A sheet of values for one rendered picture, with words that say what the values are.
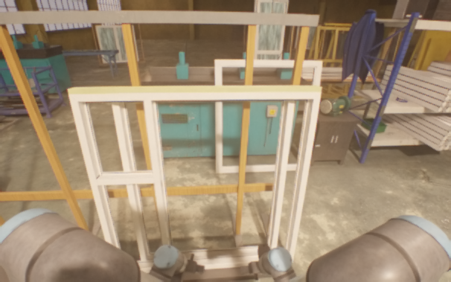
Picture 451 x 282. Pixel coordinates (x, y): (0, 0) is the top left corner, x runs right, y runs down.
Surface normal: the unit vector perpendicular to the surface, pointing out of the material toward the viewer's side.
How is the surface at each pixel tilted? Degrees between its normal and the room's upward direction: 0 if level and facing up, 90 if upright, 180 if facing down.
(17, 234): 25
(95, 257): 37
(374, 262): 31
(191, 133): 90
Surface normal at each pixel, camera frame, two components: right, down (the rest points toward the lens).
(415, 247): 0.12, -0.72
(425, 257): 0.25, -0.45
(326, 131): 0.08, 0.49
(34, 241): -0.09, -0.73
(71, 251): 0.38, -0.72
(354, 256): -0.59, -0.74
